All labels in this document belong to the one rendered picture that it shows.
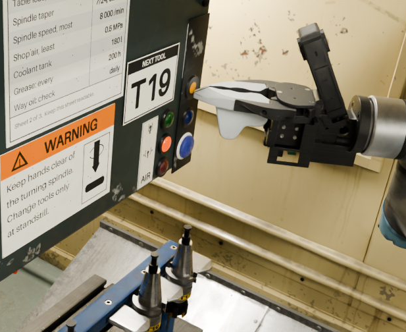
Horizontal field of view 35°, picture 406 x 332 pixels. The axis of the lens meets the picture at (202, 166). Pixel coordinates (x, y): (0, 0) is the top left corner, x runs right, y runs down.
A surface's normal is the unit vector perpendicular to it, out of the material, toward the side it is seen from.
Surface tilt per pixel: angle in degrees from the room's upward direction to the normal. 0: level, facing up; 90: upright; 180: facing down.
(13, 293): 0
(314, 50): 91
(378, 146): 105
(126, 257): 24
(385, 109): 31
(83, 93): 90
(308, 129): 90
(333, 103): 91
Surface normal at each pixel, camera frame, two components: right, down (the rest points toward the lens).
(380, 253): -0.50, 0.36
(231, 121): -0.06, 0.47
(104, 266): -0.09, -0.65
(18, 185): 0.85, 0.34
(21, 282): 0.12, -0.87
